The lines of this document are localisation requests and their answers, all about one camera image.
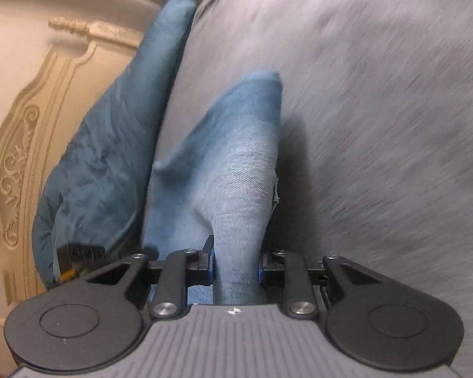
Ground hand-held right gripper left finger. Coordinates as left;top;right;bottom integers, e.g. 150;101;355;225
72;235;215;321

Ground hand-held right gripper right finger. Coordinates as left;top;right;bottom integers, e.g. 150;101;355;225
257;250;400;320

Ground light blue jeans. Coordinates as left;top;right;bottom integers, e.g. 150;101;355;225
140;71;285;306

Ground teal blue duvet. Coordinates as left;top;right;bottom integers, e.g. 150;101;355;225
32;0;198;289

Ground carved beige headboard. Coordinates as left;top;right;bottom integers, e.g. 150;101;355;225
0;16;143;312

